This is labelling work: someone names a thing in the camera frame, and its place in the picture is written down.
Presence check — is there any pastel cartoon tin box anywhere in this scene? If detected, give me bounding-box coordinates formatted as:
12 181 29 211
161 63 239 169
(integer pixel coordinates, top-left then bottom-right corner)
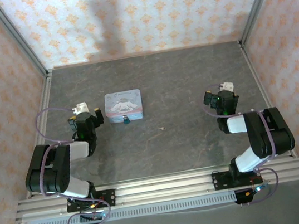
102 88 145 126

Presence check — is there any black base plate right arm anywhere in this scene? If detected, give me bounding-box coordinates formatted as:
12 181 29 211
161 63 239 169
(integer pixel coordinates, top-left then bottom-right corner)
211 165 263 192

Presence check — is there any black base plate left arm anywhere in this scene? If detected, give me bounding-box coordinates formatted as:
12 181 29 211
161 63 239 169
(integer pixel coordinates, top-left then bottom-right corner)
65 188 118 214

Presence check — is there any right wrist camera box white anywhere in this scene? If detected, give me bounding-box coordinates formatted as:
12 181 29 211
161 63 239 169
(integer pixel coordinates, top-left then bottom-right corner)
217 81 235 94

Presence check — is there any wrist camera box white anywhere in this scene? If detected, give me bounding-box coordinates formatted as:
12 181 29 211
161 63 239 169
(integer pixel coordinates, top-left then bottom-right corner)
71 101 90 115
217 81 235 94

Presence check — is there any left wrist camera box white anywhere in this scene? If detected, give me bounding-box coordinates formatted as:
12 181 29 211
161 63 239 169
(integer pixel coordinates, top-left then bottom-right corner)
71 101 90 115

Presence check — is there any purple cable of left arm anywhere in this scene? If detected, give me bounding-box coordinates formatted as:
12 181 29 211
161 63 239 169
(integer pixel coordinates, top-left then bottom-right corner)
30 101 114 224

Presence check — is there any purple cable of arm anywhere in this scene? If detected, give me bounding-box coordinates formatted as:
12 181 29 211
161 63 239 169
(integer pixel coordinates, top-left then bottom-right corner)
199 76 282 210
30 101 114 224

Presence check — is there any aluminium side rail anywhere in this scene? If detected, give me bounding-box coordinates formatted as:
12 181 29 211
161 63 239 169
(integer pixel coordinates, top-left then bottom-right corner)
237 35 297 165
10 70 71 199

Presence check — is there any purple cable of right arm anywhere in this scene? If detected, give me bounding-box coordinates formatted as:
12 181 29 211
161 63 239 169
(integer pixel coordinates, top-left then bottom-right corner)
199 76 282 210

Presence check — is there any aluminium frame cross rail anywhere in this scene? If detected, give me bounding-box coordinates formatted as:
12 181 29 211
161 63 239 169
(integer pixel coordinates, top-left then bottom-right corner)
12 155 299 223

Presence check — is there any aluminium corner post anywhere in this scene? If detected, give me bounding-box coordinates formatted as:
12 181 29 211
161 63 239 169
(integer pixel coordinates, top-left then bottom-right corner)
0 0 49 82
234 0 294 46

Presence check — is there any grey slotted cable duct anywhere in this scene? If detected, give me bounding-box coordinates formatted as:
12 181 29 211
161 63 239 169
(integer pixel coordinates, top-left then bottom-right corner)
26 191 238 224

